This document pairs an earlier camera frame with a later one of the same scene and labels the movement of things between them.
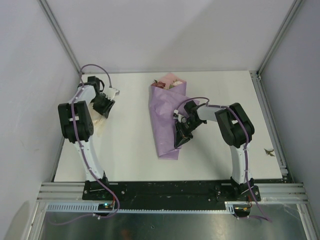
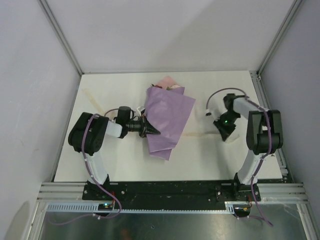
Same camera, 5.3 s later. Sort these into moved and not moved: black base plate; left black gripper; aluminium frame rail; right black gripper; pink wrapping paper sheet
Moved: left black gripper; right black gripper; pink wrapping paper sheet
Not moved: aluminium frame rail; black base plate
